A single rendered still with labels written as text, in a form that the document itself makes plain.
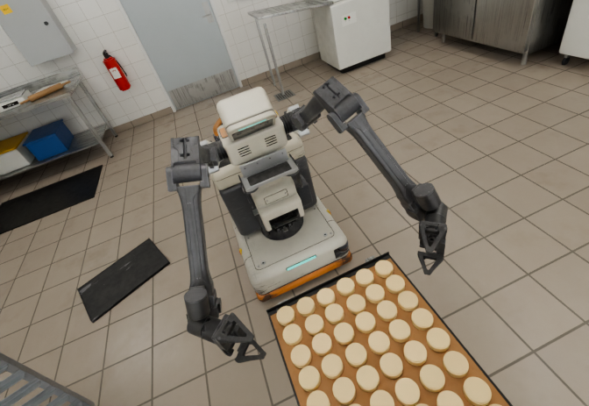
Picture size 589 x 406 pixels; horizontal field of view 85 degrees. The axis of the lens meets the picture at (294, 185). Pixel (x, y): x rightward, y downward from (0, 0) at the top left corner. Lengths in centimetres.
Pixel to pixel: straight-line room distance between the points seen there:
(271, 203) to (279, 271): 45
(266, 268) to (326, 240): 38
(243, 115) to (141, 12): 374
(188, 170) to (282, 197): 80
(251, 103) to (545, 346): 171
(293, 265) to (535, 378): 120
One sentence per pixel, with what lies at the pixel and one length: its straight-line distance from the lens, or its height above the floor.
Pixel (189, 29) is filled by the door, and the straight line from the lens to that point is 494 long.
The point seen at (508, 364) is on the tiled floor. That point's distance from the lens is 192.
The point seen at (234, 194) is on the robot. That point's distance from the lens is 184.
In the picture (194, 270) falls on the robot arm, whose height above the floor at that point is 107.
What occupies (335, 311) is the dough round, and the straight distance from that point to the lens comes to 92.
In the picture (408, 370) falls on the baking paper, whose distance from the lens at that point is 88.
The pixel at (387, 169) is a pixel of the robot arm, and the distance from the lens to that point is 100.
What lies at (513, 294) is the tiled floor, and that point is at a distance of 210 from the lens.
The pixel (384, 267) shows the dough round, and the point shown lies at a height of 92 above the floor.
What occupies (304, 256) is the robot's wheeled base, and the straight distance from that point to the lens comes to 188.
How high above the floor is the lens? 173
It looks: 38 degrees down
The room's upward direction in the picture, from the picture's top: 17 degrees counter-clockwise
